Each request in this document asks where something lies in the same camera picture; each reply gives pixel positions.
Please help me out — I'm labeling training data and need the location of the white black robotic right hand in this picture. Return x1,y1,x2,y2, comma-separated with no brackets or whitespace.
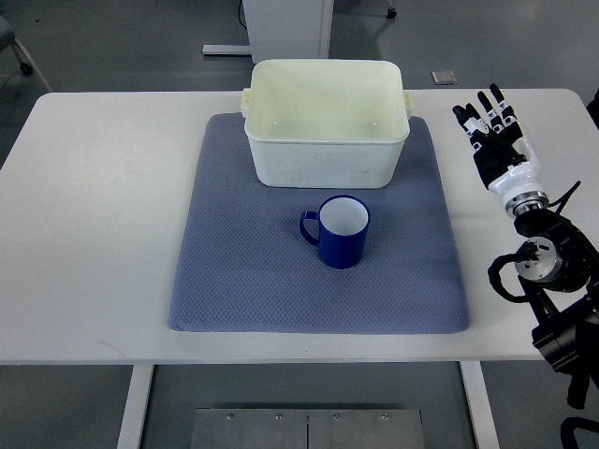
452,84,549,218

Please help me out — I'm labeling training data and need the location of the blue mug white inside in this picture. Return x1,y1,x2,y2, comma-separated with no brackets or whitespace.
299,195,371,269

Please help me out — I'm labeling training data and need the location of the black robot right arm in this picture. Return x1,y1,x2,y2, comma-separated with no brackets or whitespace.
488,182,598,410

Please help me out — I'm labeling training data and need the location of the cream plastic storage box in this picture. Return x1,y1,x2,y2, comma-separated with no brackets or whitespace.
241,59,410,189

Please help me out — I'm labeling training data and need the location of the grey floor outlet plate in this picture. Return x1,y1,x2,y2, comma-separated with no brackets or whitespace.
431,70,458,85

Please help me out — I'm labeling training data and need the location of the white table right leg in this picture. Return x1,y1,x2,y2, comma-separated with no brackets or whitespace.
460,361,500,449

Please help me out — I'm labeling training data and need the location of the white table leg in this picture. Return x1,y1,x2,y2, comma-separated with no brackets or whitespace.
460,361,500,449
116,364,154,449

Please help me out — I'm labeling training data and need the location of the blue-grey textured mat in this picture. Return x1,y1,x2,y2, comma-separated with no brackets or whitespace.
168,113,470,335

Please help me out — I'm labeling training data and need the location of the white table left leg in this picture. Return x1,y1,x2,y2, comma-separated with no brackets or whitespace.
116,364,154,449

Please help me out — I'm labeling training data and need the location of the grey office chair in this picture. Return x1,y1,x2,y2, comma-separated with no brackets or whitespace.
1,17,53,93

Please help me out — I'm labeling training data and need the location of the white cabinet pedestal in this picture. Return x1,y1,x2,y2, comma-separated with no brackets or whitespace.
202,0,334,64

